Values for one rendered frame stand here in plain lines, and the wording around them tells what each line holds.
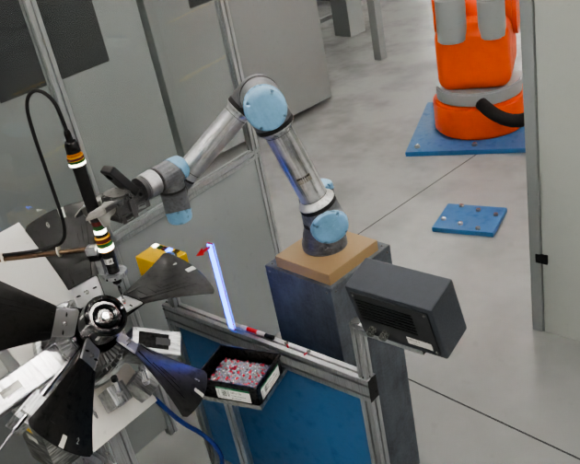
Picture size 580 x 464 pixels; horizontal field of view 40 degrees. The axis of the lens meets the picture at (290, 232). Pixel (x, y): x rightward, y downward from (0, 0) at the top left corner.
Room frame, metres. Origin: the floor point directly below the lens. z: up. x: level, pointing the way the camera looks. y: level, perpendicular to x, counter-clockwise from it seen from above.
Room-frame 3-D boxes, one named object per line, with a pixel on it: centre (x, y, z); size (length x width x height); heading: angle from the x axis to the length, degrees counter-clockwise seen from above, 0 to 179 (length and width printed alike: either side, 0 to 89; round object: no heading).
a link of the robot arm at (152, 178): (2.05, 0.36, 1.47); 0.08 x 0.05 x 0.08; 44
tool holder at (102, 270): (1.92, 0.51, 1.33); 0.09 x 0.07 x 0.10; 80
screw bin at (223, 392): (1.93, 0.24, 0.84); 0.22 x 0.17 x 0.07; 59
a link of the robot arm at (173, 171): (2.11, 0.31, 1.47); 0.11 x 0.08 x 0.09; 135
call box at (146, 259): (2.38, 0.45, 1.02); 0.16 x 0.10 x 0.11; 45
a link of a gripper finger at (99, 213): (1.90, 0.48, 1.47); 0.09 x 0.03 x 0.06; 145
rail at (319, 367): (2.10, 0.17, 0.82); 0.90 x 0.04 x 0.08; 45
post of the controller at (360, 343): (1.79, -0.13, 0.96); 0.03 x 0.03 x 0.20; 45
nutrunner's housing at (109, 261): (1.92, 0.50, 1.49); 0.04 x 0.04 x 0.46
